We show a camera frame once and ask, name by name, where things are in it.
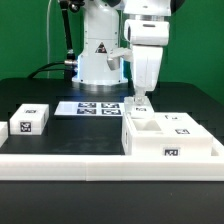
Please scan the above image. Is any white cabinet body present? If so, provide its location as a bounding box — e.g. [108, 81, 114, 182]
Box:
[122, 113, 213, 158]

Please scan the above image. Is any white u-shaped wall fence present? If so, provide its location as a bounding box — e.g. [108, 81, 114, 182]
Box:
[0, 121, 224, 182]

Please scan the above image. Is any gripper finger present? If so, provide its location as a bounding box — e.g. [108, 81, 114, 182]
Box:
[134, 89, 145, 104]

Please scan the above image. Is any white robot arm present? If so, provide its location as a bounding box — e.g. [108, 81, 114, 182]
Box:
[72, 0, 184, 104]

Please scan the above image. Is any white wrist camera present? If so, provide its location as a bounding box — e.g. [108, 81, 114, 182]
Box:
[107, 47, 133, 70]

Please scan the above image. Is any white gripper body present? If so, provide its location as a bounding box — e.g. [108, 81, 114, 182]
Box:
[124, 19, 169, 91]

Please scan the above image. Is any white cabinet top block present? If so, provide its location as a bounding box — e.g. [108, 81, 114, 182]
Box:
[10, 104, 49, 135]

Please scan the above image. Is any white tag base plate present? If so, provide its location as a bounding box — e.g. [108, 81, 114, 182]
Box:
[55, 101, 124, 117]

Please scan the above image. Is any black cable bundle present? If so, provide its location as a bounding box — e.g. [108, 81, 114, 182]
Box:
[27, 61, 68, 80]

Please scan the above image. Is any white cabinet door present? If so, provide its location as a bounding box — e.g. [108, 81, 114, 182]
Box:
[124, 96, 154, 118]
[155, 113, 212, 139]

